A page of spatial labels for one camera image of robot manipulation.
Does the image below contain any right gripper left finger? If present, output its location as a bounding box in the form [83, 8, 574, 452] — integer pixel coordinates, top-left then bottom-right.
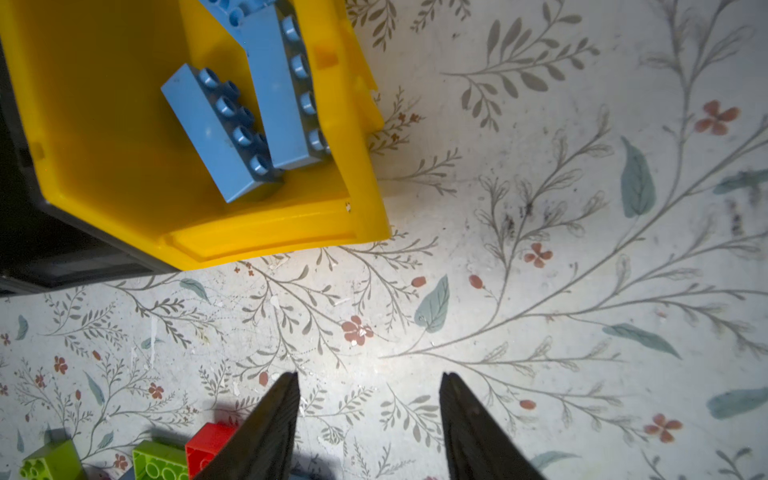
[196, 373, 300, 480]

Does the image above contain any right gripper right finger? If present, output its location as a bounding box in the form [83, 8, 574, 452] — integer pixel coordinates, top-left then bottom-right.
[439, 372, 543, 480]

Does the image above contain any red lego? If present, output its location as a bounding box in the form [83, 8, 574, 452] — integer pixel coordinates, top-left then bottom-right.
[185, 423, 237, 479]

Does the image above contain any green lego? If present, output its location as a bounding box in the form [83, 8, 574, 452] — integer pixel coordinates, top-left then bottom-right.
[19, 440, 87, 480]
[132, 441, 190, 480]

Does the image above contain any blue lego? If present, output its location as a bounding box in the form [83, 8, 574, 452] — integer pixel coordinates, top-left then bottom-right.
[161, 64, 283, 203]
[229, 1, 330, 170]

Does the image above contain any floral table mat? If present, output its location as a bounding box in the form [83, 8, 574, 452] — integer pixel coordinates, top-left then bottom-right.
[1, 1, 767, 479]

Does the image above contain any yellow bin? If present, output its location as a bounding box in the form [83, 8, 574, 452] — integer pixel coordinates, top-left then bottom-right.
[1, 1, 390, 270]

